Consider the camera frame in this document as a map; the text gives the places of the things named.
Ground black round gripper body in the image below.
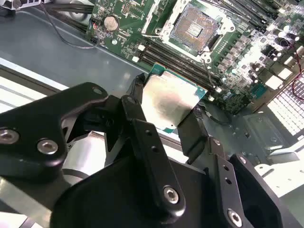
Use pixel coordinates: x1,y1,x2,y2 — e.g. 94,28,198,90
49,155,229,228

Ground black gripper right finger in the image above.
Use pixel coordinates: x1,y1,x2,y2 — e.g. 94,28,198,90
178,106,295,228

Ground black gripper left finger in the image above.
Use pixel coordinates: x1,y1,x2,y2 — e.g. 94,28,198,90
0,73,187,225

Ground silver topped CPU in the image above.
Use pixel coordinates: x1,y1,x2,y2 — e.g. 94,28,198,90
140,63,208,133

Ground metal socket cover frame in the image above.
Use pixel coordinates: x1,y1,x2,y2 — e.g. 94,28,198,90
141,0,181,38

